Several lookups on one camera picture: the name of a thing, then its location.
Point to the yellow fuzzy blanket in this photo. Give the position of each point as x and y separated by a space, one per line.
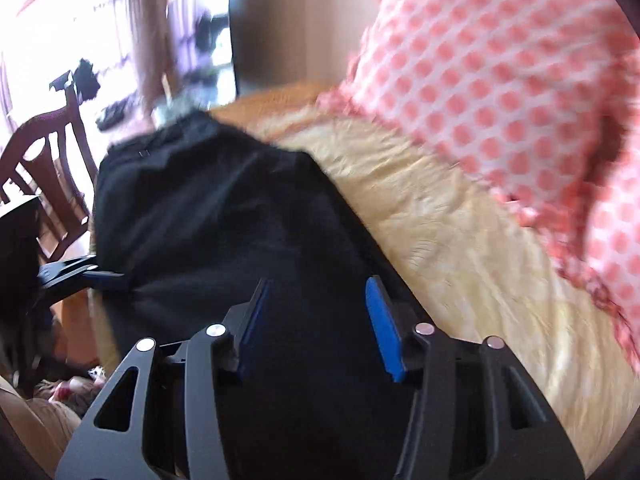
475 270

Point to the black pants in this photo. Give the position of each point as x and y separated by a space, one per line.
210 240

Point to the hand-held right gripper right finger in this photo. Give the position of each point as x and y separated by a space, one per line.
382 327

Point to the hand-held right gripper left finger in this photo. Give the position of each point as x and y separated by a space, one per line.
255 322

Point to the beige curtain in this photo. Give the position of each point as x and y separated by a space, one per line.
145 35

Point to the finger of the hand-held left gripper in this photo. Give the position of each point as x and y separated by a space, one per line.
85 275

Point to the pink dotted pillow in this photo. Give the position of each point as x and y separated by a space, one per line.
500 110

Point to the brown wooden chair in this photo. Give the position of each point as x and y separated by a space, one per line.
47 160

